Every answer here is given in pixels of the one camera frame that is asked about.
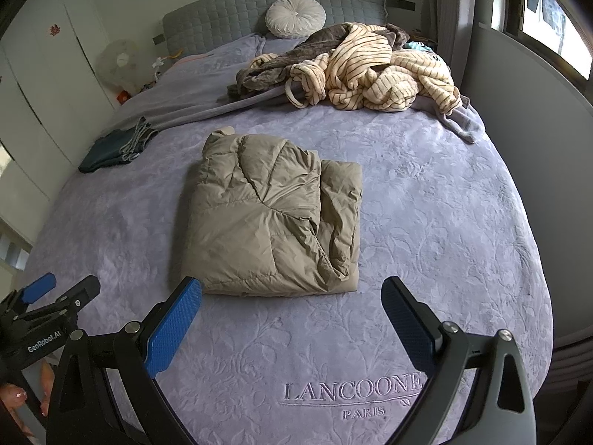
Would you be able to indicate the small white object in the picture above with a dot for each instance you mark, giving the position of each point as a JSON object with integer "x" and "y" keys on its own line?
{"x": 160, "y": 61}

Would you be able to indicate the white standing fan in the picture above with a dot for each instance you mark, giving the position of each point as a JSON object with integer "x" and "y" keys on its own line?
{"x": 118, "y": 62}

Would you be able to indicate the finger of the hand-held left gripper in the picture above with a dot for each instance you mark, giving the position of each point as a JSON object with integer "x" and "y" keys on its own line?
{"x": 39, "y": 285}
{"x": 78, "y": 289}

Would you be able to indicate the beige quilted down jacket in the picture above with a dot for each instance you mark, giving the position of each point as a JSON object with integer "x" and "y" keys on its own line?
{"x": 268, "y": 222}

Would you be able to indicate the grey fringed scarf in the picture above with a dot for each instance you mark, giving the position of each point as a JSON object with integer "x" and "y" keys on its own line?
{"x": 139, "y": 136}

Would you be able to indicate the cream striped fleece robe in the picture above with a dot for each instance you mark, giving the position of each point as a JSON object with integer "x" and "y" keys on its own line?
{"x": 370, "y": 74}

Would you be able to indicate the window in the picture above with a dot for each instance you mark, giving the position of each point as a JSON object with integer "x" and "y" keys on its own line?
{"x": 551, "y": 14}

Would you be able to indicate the red wardrobe sticker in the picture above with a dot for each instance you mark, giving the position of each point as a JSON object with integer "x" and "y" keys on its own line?
{"x": 54, "y": 30}

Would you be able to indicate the grey fleece throw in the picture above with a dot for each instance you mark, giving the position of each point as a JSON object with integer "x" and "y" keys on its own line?
{"x": 199, "y": 106}

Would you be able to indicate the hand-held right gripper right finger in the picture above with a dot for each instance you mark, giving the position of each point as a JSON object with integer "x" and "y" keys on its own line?
{"x": 407, "y": 324}

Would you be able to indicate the white wardrobe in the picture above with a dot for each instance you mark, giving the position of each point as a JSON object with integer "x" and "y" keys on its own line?
{"x": 41, "y": 83}

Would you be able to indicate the small orange box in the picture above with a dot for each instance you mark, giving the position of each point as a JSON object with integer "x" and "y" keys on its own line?
{"x": 123, "y": 96}

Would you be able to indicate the brown grey fleece garment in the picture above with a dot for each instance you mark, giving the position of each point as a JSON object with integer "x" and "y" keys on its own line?
{"x": 324, "y": 41}

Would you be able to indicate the teal cloth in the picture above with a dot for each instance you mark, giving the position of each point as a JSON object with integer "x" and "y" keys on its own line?
{"x": 419, "y": 46}

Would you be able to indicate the round white pleated cushion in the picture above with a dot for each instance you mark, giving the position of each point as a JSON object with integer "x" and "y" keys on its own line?
{"x": 295, "y": 17}

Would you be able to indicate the grey quilted headboard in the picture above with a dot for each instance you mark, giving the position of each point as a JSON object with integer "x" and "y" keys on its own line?
{"x": 222, "y": 14}

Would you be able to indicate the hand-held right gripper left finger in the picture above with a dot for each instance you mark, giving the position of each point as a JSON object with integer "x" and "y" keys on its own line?
{"x": 173, "y": 329}

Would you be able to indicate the person's left hand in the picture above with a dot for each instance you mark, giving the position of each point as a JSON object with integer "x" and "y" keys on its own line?
{"x": 16, "y": 396}

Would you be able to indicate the purple embossed bed blanket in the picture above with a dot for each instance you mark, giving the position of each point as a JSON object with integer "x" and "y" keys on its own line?
{"x": 417, "y": 241}

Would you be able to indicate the dark teal folded garment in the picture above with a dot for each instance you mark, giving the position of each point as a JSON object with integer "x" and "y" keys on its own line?
{"x": 104, "y": 153}

